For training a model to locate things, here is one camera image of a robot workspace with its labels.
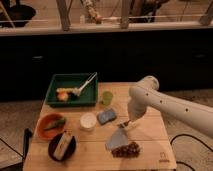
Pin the green plastic tray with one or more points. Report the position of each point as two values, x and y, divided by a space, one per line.
88 96

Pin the bunch of dark grapes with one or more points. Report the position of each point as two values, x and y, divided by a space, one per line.
127 151

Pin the yellow banana toy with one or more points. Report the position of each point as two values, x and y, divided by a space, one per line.
67 90

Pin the white sandwich box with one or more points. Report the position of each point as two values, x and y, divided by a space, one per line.
62 146

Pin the small green cup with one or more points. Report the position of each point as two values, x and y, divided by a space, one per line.
107 97

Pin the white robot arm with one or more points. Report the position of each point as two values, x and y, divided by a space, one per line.
145 93

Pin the green vegetable in bowl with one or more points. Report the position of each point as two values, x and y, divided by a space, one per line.
55 124

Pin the orange bowl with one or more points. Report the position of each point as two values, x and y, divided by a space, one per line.
47 120

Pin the blue sponge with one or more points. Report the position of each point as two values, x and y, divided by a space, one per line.
106 116

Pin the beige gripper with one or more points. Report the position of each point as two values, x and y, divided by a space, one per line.
132 125

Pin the blue folded cloth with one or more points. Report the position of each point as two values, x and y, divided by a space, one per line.
119 138

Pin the orange fruit in tray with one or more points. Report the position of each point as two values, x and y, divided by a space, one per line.
62 96

